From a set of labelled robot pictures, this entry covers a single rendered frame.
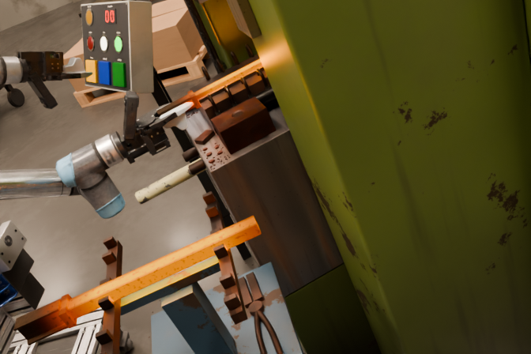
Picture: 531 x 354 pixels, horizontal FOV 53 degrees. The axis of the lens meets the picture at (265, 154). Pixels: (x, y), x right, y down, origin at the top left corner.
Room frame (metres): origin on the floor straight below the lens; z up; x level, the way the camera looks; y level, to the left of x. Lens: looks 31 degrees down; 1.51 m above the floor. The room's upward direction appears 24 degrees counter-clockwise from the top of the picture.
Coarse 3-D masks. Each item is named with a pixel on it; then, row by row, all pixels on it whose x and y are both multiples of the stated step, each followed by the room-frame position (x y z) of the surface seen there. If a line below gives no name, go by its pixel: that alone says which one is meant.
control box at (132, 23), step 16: (128, 0) 1.69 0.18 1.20; (96, 16) 1.85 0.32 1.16; (128, 16) 1.67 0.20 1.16; (144, 16) 1.69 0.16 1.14; (96, 32) 1.84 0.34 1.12; (112, 32) 1.75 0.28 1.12; (128, 32) 1.66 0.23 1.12; (144, 32) 1.68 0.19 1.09; (96, 48) 1.83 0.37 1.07; (112, 48) 1.74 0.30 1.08; (128, 48) 1.65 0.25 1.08; (144, 48) 1.67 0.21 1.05; (128, 64) 1.64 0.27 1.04; (144, 64) 1.65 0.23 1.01; (112, 80) 1.72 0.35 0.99; (128, 80) 1.63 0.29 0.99; (144, 80) 1.64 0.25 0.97
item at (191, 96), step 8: (256, 64) 1.28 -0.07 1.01; (240, 72) 1.27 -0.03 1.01; (248, 72) 1.27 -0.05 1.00; (224, 80) 1.27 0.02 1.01; (232, 80) 1.26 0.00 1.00; (208, 88) 1.26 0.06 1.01; (216, 88) 1.26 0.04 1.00; (184, 96) 1.27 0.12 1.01; (192, 96) 1.24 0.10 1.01; (200, 96) 1.25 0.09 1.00; (168, 104) 1.26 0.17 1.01; (176, 104) 1.24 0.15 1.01; (160, 112) 1.24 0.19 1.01
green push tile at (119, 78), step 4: (112, 64) 1.71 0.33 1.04; (116, 64) 1.69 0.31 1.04; (120, 64) 1.67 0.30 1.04; (124, 64) 1.65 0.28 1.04; (112, 68) 1.71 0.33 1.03; (116, 68) 1.69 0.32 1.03; (120, 68) 1.67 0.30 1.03; (124, 68) 1.65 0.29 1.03; (116, 72) 1.68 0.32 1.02; (120, 72) 1.66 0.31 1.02; (124, 72) 1.65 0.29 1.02; (116, 76) 1.68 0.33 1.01; (120, 76) 1.66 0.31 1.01; (124, 76) 1.64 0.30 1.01; (116, 80) 1.68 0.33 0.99; (120, 80) 1.66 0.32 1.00; (124, 80) 1.64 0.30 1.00; (116, 84) 1.68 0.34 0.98; (120, 84) 1.66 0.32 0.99; (124, 84) 1.64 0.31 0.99
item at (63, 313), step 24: (216, 240) 0.73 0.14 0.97; (240, 240) 0.72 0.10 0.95; (168, 264) 0.72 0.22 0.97; (192, 264) 0.72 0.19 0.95; (96, 288) 0.74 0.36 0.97; (120, 288) 0.72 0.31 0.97; (48, 312) 0.72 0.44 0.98; (72, 312) 0.72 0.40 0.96; (24, 336) 0.73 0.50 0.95; (48, 336) 0.72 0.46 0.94
